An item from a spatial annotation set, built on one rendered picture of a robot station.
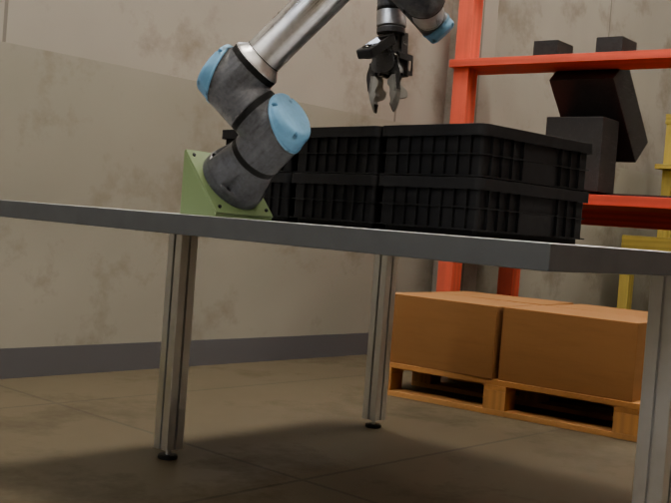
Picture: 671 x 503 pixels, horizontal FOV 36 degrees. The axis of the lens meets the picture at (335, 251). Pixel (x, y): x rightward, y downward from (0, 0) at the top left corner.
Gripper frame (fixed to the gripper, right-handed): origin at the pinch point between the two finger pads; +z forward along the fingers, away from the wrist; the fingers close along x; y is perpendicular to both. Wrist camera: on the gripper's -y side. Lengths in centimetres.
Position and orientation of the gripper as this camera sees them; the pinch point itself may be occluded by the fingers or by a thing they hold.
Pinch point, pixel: (382, 107)
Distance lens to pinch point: 256.7
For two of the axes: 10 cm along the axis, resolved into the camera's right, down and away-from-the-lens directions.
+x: -7.7, -0.2, 6.4
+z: -0.4, 10.0, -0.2
